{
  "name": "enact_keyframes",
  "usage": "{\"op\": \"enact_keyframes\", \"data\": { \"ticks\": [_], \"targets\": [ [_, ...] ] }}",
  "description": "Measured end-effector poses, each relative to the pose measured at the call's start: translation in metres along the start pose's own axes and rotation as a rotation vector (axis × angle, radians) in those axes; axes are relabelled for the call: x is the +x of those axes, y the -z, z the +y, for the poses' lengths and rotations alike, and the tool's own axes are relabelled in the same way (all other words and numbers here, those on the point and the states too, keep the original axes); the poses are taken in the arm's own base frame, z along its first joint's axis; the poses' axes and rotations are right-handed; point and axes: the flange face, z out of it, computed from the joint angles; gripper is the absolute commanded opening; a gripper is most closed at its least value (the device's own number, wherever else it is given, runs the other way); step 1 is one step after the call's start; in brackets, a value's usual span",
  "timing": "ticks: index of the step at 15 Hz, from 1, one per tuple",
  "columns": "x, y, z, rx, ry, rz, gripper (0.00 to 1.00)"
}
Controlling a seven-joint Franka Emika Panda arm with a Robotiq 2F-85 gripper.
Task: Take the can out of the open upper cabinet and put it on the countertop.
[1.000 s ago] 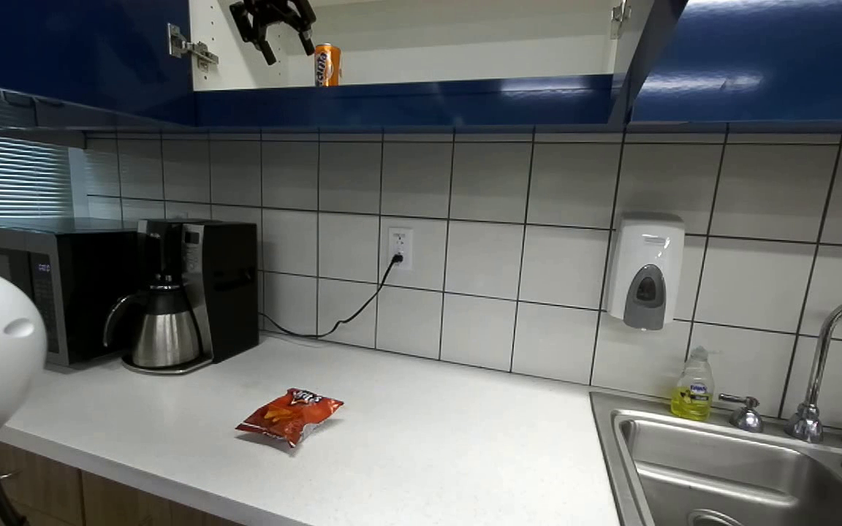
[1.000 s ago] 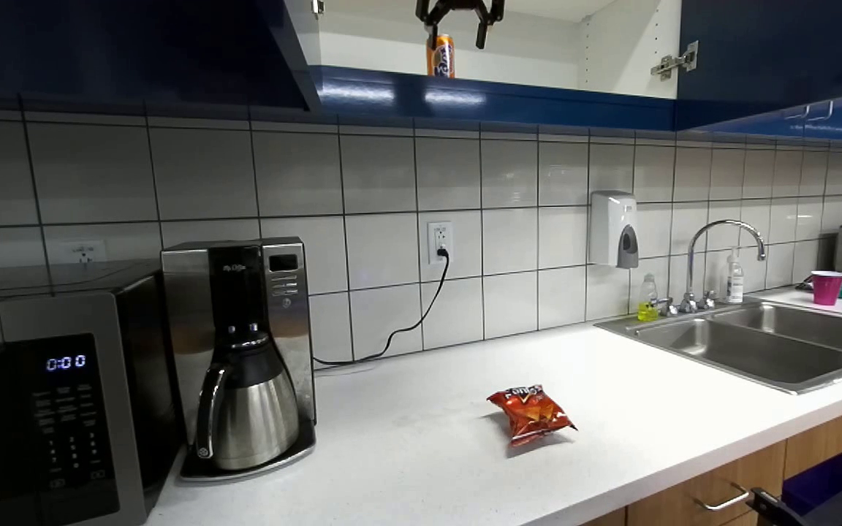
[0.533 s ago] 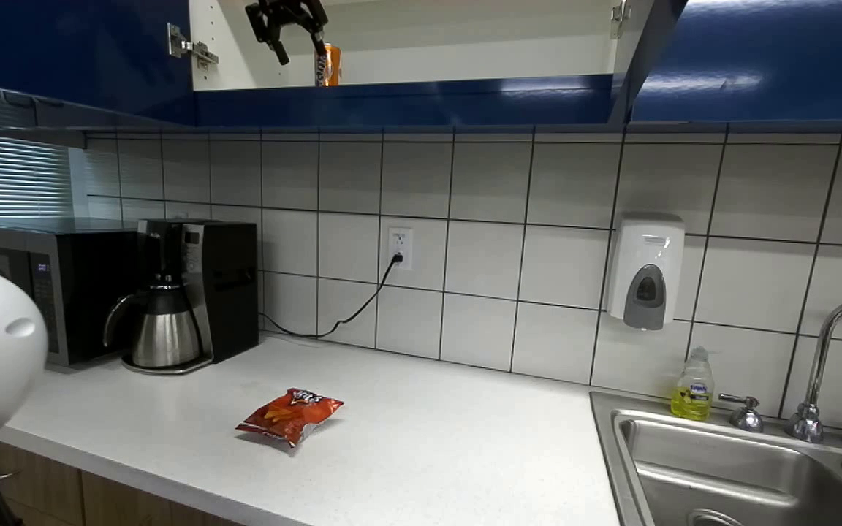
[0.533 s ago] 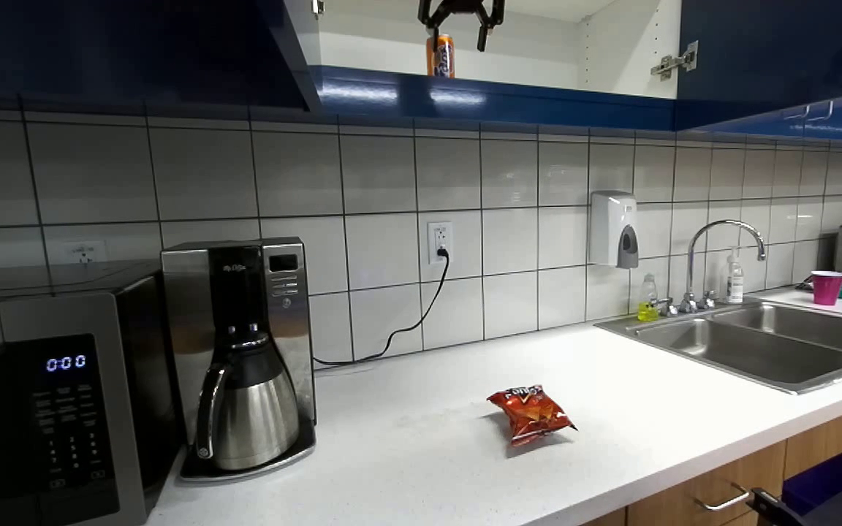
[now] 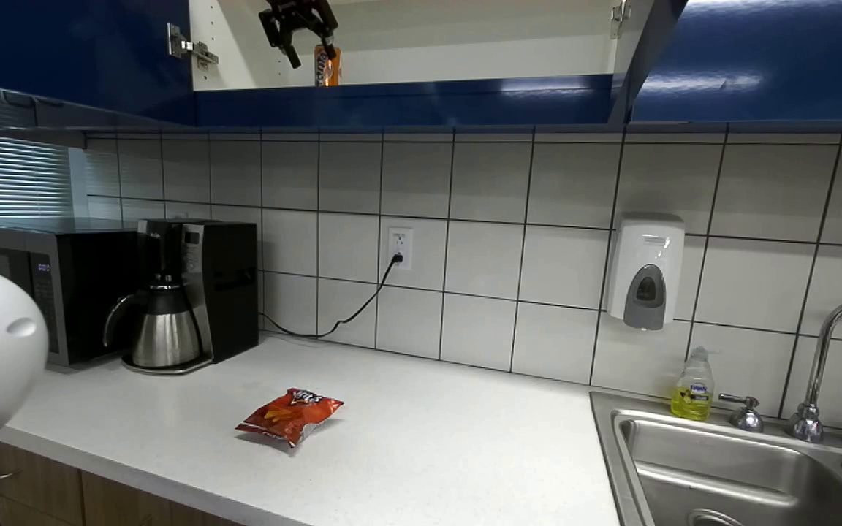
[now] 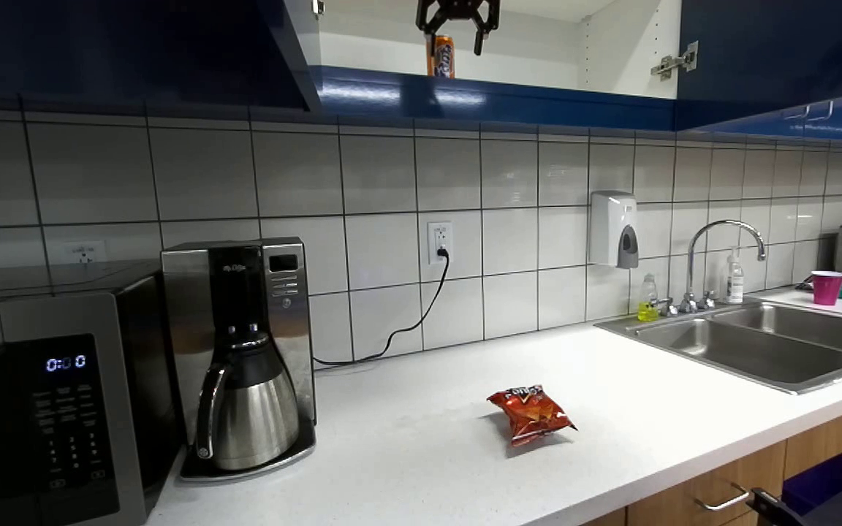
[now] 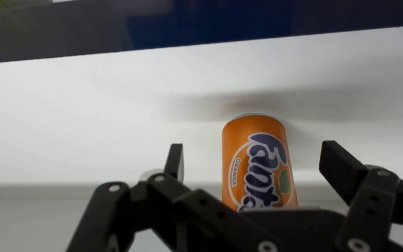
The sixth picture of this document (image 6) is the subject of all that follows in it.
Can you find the black microwave oven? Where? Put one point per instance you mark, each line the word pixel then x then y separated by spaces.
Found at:
pixel 43 418

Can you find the stainless steel coffee carafe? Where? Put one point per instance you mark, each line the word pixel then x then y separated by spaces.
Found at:
pixel 257 418

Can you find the white wall soap dispenser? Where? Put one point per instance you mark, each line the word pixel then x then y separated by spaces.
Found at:
pixel 616 229

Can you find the small white bottle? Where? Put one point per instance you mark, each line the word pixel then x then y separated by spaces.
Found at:
pixel 736 285

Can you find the blue cabinet door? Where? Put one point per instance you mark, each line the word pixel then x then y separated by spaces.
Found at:
pixel 781 48
pixel 102 48

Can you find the stainless steel sink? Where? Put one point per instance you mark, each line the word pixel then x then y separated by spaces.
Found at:
pixel 773 352

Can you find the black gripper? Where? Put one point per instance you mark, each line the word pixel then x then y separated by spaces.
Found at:
pixel 461 7

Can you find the pink cup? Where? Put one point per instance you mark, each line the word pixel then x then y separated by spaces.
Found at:
pixel 827 289

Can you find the chrome sink faucet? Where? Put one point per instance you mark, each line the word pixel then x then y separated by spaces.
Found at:
pixel 695 264

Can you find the red chip bag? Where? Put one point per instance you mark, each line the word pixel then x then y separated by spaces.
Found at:
pixel 530 412

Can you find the black coffee maker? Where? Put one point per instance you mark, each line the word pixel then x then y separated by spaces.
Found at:
pixel 292 310

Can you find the blue bin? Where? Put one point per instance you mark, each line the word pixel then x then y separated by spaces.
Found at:
pixel 841 476

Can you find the metal cabinet hinge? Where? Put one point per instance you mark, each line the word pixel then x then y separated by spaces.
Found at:
pixel 675 61
pixel 316 7

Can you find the wooden lower cabinet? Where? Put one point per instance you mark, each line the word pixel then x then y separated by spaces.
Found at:
pixel 716 482

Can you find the white wall outlet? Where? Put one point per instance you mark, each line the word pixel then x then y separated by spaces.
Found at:
pixel 439 238
pixel 87 257

